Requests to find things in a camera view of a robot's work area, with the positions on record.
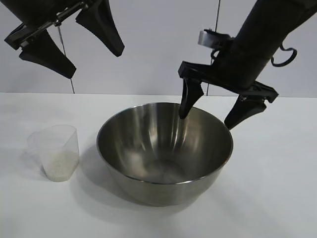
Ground stainless steel mixing bowl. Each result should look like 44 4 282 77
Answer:
96 102 234 207

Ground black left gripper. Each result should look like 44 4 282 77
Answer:
4 0 125 79

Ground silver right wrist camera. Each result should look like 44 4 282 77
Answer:
198 29 235 48

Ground white rice grains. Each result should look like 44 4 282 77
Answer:
44 150 80 181

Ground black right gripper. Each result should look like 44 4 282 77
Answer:
178 41 279 130

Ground clear plastic measuring cup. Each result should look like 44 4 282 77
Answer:
26 124 80 182

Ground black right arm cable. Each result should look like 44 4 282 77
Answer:
271 41 298 67

